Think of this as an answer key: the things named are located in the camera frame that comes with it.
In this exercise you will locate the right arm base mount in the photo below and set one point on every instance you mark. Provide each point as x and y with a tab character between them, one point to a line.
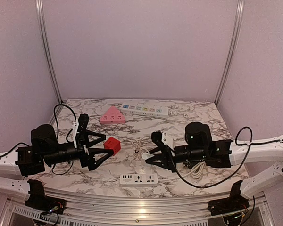
233	211

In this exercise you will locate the long white colourful power strip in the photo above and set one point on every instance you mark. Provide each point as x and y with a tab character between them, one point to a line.
145	110

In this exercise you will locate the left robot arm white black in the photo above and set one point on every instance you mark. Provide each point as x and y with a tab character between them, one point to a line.
26	160

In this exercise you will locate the white charger plug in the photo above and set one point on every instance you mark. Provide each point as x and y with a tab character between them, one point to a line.
146	156

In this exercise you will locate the red cube socket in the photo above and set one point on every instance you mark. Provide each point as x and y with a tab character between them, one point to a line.
112	144

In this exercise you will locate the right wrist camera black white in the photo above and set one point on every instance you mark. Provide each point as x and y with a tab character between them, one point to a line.
162	138

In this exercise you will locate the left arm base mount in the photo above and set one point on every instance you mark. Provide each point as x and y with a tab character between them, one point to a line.
47	211

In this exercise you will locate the left aluminium frame post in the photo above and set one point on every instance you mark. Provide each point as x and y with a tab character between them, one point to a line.
46	47

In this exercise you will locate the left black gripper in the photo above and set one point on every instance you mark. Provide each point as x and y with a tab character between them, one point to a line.
88	160

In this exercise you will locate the aluminium front rail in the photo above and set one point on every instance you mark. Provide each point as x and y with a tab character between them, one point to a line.
99	210

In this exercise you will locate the right aluminium frame post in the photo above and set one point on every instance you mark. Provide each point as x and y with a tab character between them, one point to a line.
232	48

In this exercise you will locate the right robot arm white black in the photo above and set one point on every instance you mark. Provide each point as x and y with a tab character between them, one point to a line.
200	147

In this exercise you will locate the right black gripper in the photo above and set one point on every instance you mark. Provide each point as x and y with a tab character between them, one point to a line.
166	157

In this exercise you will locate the pink triangular power socket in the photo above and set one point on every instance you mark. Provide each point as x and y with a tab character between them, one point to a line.
112	116

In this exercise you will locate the aluminium frame post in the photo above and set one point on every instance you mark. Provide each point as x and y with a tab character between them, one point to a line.
46	47
232	48

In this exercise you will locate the dark green charger plug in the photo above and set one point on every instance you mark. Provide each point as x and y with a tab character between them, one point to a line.
189	164

